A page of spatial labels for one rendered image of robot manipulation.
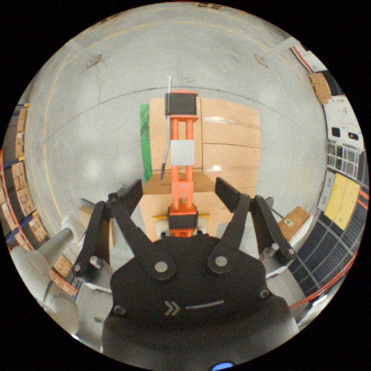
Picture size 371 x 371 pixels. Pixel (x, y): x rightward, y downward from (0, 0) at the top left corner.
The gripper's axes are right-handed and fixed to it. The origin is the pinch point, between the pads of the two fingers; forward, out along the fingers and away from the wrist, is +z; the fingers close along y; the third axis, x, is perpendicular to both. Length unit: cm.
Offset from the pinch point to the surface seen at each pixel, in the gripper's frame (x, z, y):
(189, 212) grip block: -12.4, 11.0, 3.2
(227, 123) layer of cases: 29, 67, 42
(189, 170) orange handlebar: 0.3, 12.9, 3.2
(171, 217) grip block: -14.8, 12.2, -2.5
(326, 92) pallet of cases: 354, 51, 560
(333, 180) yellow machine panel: -12, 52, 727
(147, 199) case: -15.5, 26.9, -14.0
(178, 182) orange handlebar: -3.2, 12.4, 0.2
